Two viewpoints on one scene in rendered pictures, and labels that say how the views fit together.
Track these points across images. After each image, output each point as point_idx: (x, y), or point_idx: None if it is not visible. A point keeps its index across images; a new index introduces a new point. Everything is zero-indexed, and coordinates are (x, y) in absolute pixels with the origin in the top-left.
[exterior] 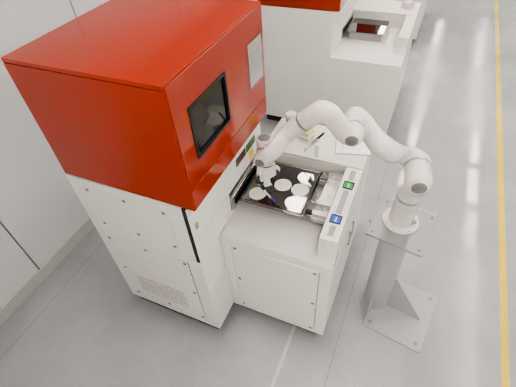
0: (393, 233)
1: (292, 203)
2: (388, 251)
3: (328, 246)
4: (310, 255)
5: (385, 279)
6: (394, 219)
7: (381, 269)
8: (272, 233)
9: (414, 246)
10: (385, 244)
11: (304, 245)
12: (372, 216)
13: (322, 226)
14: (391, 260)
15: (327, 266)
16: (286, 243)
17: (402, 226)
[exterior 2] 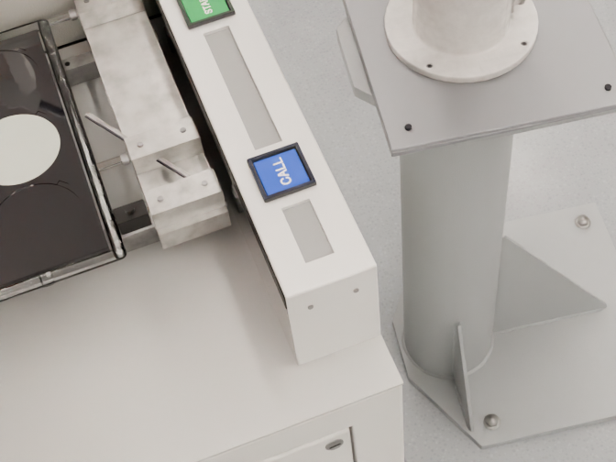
0: (479, 83)
1: (34, 225)
2: (472, 161)
3: (338, 306)
4: (276, 388)
5: (482, 263)
6: (454, 29)
7: (460, 241)
8: (49, 415)
9: (582, 85)
10: (449, 146)
11: (217, 365)
12: (356, 70)
13: (218, 234)
14: (488, 188)
15: (374, 380)
16: (142, 413)
17: (493, 37)
